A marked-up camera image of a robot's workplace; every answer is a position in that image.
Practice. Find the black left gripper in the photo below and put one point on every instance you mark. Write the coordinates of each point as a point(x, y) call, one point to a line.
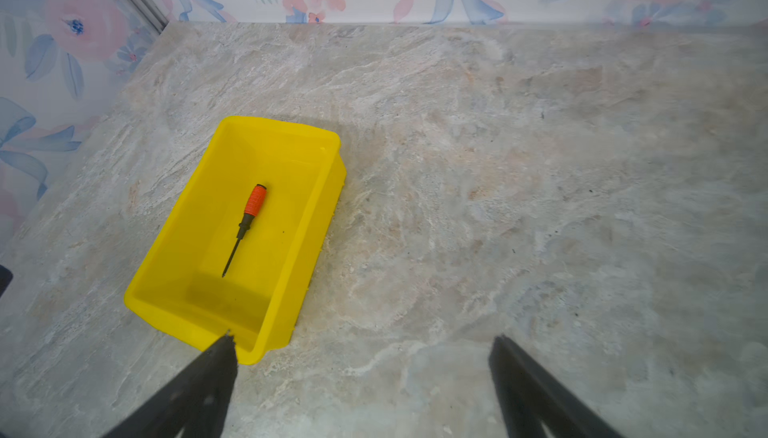
point(6, 277)

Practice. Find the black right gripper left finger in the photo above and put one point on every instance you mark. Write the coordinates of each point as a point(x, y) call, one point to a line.
point(194, 403)

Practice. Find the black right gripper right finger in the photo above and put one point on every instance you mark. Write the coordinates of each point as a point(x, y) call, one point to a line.
point(534, 403)

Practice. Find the orange black screwdriver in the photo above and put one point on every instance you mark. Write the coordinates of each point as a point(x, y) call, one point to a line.
point(252, 209)

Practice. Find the yellow plastic bin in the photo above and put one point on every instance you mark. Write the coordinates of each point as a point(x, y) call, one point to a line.
point(238, 251)

